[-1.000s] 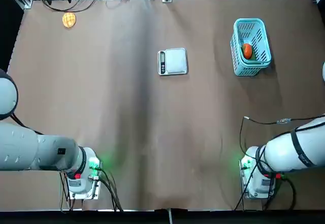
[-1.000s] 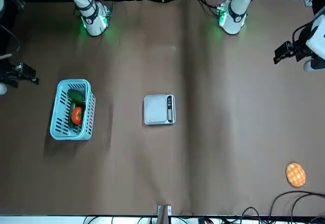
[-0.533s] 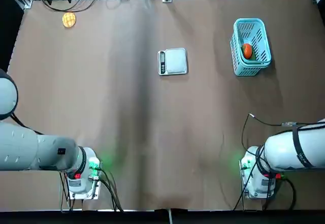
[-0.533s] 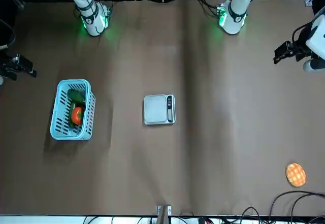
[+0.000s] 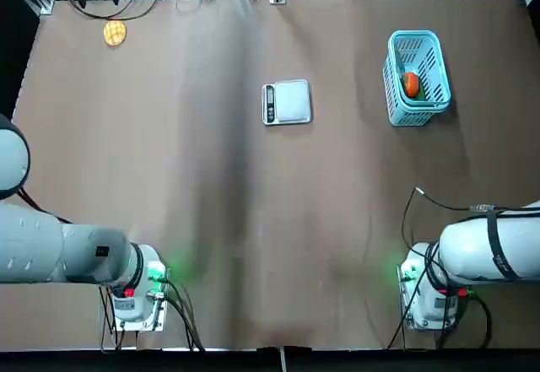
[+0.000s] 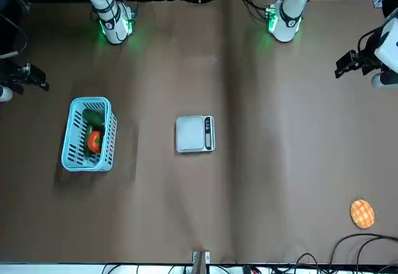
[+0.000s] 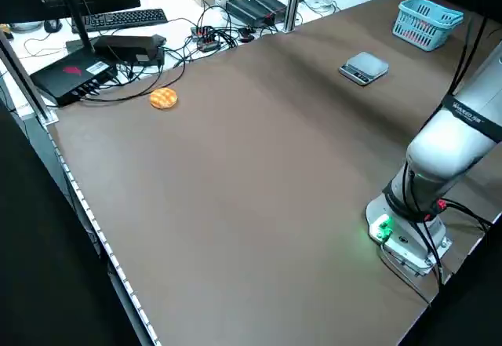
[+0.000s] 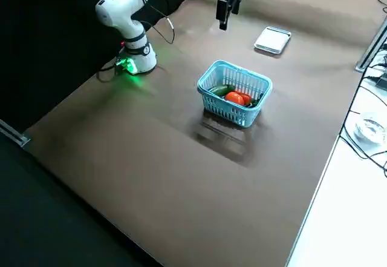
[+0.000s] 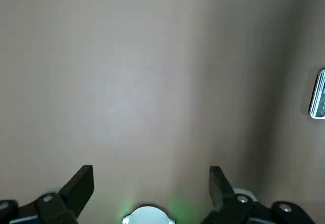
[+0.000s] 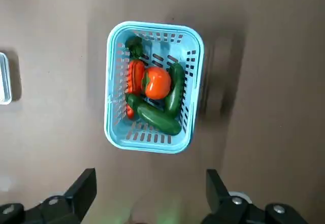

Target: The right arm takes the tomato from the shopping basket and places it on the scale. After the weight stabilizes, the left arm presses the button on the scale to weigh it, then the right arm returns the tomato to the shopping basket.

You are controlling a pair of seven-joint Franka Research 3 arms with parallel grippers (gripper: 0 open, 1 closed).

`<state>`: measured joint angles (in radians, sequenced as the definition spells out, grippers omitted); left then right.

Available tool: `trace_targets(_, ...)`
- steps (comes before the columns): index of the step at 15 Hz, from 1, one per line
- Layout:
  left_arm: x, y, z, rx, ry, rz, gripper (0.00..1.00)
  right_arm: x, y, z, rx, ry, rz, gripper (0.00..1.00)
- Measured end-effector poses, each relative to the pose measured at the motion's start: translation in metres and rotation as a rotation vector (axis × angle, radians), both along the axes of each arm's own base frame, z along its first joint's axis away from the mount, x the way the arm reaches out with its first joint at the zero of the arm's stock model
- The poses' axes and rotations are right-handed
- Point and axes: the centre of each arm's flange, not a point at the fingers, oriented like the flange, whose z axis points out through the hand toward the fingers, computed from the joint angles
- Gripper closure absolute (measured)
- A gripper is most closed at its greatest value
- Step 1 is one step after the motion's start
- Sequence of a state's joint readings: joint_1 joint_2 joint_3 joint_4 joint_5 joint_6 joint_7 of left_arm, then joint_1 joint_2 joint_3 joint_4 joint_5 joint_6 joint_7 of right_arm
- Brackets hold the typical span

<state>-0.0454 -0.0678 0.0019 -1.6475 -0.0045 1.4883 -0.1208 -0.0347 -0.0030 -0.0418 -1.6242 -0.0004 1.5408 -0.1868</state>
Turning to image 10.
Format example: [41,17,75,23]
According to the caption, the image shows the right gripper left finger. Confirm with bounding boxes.
[0,168,97,224]

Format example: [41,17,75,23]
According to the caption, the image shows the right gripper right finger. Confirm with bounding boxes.
[202,168,310,224]

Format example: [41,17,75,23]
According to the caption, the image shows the orange toy tomato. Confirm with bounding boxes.
[141,67,172,100]

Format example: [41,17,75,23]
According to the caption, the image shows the light blue plastic basket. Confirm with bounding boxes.
[103,20,205,154]

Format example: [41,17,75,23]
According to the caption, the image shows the silver kitchen scale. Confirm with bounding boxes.
[0,52,13,105]

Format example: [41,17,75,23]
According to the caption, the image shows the green toy cucumber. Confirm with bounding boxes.
[125,93,182,136]
[164,61,185,116]

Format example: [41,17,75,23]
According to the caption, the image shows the orange toy carrot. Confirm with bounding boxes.
[124,36,146,119]

